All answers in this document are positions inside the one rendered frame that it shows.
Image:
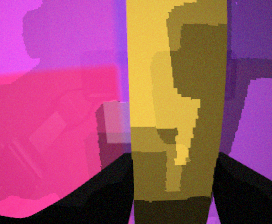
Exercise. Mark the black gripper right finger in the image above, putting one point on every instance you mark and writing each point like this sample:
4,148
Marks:
241,195

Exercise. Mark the yellow bar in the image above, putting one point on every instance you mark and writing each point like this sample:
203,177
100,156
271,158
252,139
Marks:
176,63

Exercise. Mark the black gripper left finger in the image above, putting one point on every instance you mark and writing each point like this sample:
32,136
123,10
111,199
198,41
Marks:
107,198

